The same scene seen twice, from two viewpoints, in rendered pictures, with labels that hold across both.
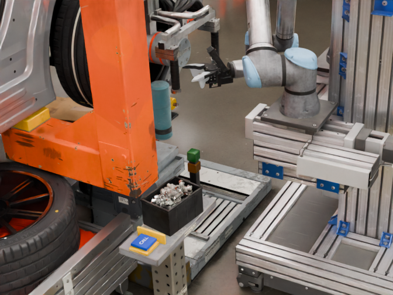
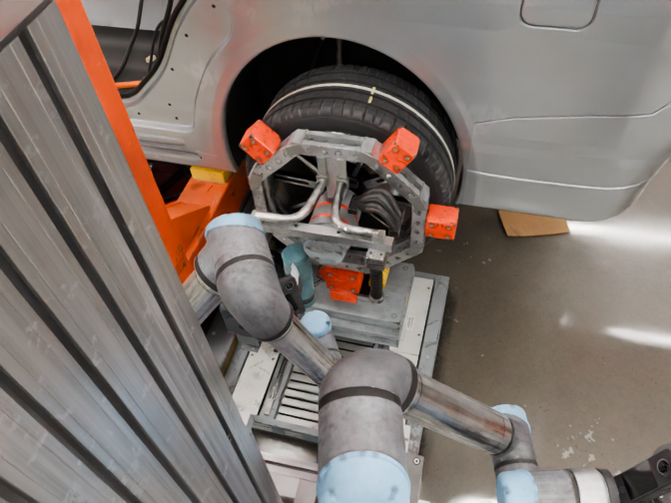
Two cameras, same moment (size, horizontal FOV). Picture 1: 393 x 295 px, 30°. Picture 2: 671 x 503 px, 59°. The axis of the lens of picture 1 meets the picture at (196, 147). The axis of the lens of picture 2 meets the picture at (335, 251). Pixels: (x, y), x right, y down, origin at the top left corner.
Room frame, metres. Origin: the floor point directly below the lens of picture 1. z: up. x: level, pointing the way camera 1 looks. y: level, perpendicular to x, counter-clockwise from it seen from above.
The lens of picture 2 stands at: (2.75, -1.05, 2.18)
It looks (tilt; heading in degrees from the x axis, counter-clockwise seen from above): 51 degrees down; 77
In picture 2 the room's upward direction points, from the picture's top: 6 degrees counter-clockwise
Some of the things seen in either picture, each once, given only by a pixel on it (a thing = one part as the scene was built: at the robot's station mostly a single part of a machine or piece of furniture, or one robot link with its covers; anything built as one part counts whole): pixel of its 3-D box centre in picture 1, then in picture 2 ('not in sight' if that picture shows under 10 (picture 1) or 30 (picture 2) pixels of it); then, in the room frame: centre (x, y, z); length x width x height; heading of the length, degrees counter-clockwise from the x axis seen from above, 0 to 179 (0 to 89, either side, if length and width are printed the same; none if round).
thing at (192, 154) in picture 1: (193, 155); not in sight; (2.44, 0.01, 0.64); 0.04 x 0.04 x 0.04; 58
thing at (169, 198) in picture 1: (172, 203); not in sight; (2.30, 0.10, 0.51); 0.20 x 0.14 x 0.13; 139
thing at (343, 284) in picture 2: not in sight; (347, 270); (3.07, 0.21, 0.48); 0.16 x 0.12 x 0.17; 58
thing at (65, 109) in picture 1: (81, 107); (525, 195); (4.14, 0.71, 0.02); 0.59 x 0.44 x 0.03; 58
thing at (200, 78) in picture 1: (201, 81); not in sight; (2.74, -0.04, 0.81); 0.09 x 0.03 x 0.06; 140
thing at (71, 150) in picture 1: (59, 127); (197, 199); (2.62, 0.55, 0.69); 0.52 x 0.17 x 0.35; 58
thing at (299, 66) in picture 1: (299, 68); not in sight; (2.43, -0.39, 0.98); 0.13 x 0.12 x 0.14; 90
